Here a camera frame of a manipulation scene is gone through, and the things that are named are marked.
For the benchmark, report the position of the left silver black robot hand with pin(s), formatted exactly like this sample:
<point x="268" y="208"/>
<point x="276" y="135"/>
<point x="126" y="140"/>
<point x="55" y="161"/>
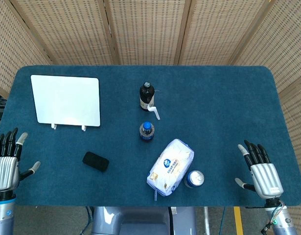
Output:
<point x="4" y="169"/>

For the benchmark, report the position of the blue-capped drink bottle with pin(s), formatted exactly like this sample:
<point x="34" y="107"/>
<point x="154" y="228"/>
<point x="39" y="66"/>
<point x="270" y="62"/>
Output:
<point x="146" y="132"/>

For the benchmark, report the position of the white snack bag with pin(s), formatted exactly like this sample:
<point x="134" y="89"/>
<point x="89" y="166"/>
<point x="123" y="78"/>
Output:
<point x="171" y="167"/>

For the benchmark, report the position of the blue drink can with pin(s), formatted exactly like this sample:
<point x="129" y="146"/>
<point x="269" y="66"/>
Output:
<point x="194" y="179"/>

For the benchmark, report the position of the blue table mat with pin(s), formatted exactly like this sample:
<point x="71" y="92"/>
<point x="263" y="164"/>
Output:
<point x="214" y="110"/>

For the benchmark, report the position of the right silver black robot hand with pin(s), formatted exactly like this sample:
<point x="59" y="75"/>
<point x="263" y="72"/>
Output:
<point x="265" y="176"/>

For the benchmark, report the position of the white rectangular tray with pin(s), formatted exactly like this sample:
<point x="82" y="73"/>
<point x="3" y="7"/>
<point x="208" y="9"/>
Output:
<point x="67" y="100"/>

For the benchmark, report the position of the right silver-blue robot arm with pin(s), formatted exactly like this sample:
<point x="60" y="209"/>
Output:
<point x="282" y="219"/>

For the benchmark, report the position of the white plastic hook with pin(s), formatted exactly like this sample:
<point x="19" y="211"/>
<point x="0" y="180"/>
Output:
<point x="155" y="111"/>

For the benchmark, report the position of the dark brown glass bottle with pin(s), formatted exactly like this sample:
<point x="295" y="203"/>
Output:
<point x="146" y="96"/>

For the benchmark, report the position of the woven bamboo folding screen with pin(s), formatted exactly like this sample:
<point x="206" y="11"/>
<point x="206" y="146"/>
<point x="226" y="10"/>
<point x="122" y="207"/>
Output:
<point x="150" y="31"/>

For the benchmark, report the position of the silver-blue robot torso base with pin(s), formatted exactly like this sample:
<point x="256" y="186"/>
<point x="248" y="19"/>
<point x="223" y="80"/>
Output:
<point x="145" y="221"/>

